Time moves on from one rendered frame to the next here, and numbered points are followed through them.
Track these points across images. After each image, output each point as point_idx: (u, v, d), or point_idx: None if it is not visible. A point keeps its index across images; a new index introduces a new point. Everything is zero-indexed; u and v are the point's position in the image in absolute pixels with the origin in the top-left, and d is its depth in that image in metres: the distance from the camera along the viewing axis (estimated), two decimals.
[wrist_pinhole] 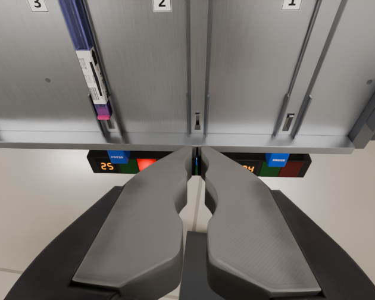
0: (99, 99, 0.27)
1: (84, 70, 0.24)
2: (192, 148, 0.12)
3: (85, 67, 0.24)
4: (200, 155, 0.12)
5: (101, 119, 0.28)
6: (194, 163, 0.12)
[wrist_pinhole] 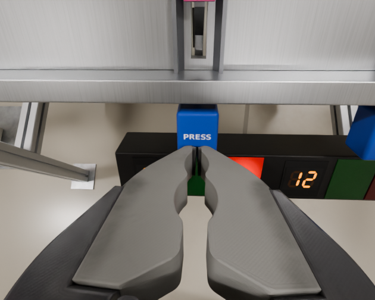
0: None
1: None
2: (192, 148, 0.12)
3: None
4: (200, 155, 0.12)
5: None
6: (194, 163, 0.12)
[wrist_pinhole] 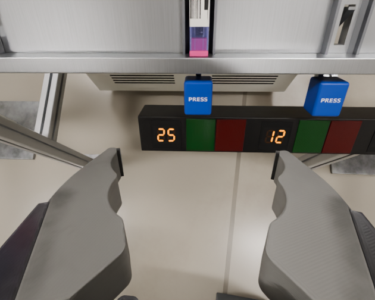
0: (200, 16, 0.17)
1: None
2: (116, 149, 0.12)
3: None
4: (277, 158, 0.12)
5: (195, 55, 0.18)
6: (121, 164, 0.12)
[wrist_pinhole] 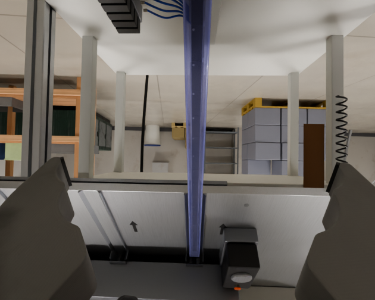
0: None
1: None
2: (60, 158, 0.11)
3: None
4: (336, 170, 0.11)
5: None
6: (67, 173, 0.12)
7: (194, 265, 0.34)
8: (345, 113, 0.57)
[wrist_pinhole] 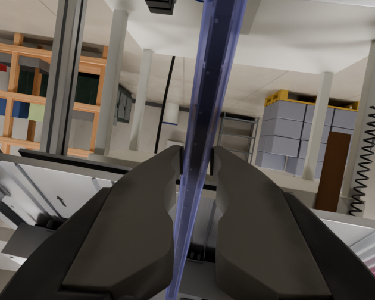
0: None
1: None
2: (179, 147, 0.12)
3: None
4: (212, 155, 0.12)
5: None
6: (181, 163, 0.12)
7: (195, 261, 0.34)
8: None
